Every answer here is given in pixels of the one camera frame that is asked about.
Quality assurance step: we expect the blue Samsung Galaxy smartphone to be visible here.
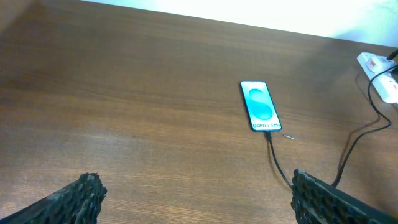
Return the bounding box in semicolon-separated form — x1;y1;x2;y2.
239;80;282;132

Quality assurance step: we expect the black USB charging cable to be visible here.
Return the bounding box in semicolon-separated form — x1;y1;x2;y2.
264;49;398;190

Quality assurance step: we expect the white USB charger adapter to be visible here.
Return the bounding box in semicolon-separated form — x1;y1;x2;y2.
366;55;396;73

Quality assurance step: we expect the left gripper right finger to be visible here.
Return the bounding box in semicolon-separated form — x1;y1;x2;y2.
291;169;397;224

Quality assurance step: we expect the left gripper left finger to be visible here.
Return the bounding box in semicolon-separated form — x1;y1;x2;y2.
1;173;107;224

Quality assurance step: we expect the white power strip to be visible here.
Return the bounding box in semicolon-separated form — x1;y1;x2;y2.
356;52;397;104

